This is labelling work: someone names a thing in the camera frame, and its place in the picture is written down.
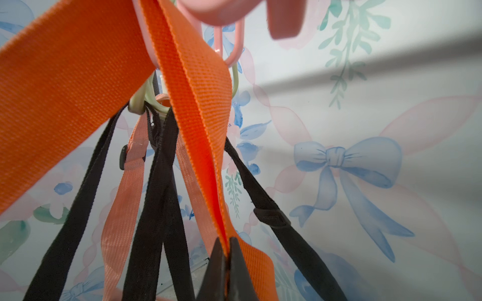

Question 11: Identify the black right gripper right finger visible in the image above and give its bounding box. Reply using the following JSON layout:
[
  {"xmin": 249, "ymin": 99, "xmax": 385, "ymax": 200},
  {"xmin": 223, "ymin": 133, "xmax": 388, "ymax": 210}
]
[{"xmin": 227, "ymin": 237, "xmax": 258, "ymax": 301}]

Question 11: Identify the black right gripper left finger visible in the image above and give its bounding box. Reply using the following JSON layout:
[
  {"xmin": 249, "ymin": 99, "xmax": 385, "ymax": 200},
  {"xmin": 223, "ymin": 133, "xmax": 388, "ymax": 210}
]
[{"xmin": 196, "ymin": 238, "xmax": 226, "ymax": 301}]

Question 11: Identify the orange crossbody bag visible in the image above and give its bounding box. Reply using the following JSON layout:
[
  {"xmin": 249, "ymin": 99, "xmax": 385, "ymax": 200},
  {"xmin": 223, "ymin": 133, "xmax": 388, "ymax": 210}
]
[{"xmin": 0, "ymin": 0, "xmax": 279, "ymax": 301}]

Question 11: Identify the pink crossbody bag left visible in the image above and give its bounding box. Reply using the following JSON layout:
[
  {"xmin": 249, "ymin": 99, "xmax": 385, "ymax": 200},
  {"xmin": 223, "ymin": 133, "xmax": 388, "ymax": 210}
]
[{"xmin": 101, "ymin": 97, "xmax": 217, "ymax": 300}]

